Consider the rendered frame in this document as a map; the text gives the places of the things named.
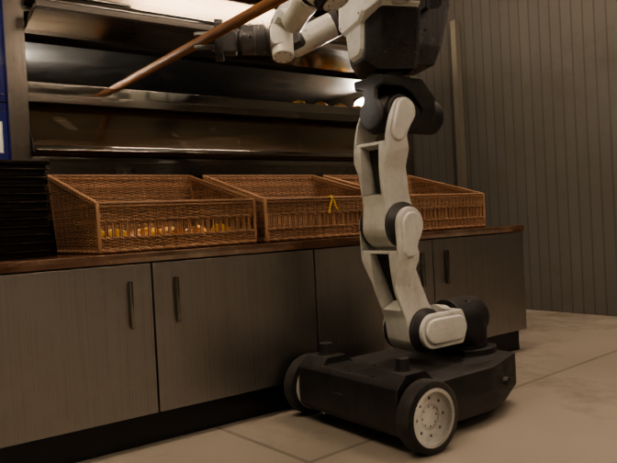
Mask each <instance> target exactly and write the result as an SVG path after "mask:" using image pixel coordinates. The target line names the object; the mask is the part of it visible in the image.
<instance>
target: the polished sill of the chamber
mask: <svg viewBox="0 0 617 463"><path fill-rule="evenodd" d="M28 93H39V94H52V95H65V96H90V97H103V98H115V99H128V100H141V101H154V102H167V103H180V104H193V105H206V106H220V107H245V108H258V109H271V110H284V111H296V112H309V113H322V114H335V115H348V116H360V109H361V108H359V107H337V106H326V105H315V104H303V103H292V102H281V101H269V100H258V99H246V98H235V97H224V96H202V95H190V94H178V93H167V92H156V91H144V90H133V89H122V88H110V87H99V86H88V85H66V84H55V83H42V82H31V81H28Z"/></svg>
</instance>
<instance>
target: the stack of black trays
mask: <svg viewBox="0 0 617 463"><path fill-rule="evenodd" d="M49 164H50V161H38V160H0V235H1V236H0V261H1V260H14V259H27V258H40V257H49V256H50V251H54V250H53V249H49V248H50V247H49V243H53V242H45V241H48V235H47V234H52V233H48V232H49V227H50V226H53V225H48V219H52V217H49V218H43V217H47V210H51V209H47V207H48V205H47V203H50V202H51V201H46V200H47V195H50V194H51V193H45V187H47V186H49V185H44V179H46V178H49V177H48V176H45V171H48V170H50V169H45V168H46V165H49ZM33 233H37V234H33ZM17 234H19V235H17Z"/></svg>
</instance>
